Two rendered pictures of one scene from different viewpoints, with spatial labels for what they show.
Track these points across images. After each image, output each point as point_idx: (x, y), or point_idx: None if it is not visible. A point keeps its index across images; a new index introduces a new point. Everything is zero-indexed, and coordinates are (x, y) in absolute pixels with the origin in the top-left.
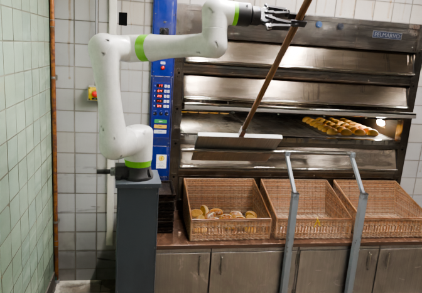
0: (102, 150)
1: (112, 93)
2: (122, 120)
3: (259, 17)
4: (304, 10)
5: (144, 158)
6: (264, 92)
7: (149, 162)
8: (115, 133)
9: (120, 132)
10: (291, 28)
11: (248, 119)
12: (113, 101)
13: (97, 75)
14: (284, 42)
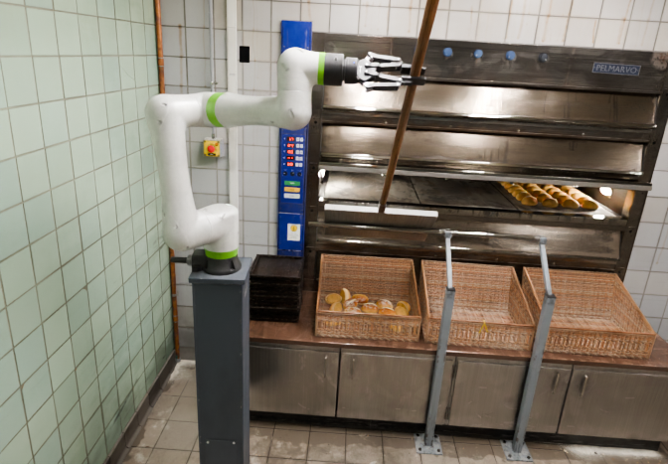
0: (164, 239)
1: (174, 170)
2: (188, 203)
3: (354, 75)
4: (417, 64)
5: (225, 247)
6: (395, 163)
7: (233, 251)
8: (178, 220)
9: (185, 219)
10: (408, 86)
11: (384, 193)
12: (176, 181)
13: (155, 148)
14: (403, 103)
